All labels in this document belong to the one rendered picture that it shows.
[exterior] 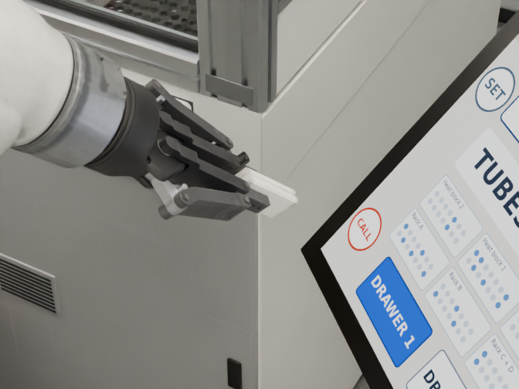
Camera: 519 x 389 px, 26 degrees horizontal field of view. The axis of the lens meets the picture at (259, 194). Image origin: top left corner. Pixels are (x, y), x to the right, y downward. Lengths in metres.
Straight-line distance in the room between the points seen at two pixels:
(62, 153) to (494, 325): 0.35
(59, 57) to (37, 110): 0.04
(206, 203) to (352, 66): 0.63
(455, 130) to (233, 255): 0.52
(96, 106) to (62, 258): 0.86
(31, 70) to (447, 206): 0.38
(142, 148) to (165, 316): 0.77
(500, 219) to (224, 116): 0.46
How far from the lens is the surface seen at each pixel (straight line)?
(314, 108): 1.40
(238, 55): 1.22
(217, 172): 0.92
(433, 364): 0.92
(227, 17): 1.20
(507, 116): 0.95
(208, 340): 1.58
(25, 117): 0.77
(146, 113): 0.84
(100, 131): 0.81
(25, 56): 0.75
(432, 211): 0.96
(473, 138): 0.96
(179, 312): 1.57
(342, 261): 1.02
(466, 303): 0.91
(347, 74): 1.48
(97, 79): 0.80
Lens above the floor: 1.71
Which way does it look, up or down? 42 degrees down
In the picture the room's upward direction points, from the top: straight up
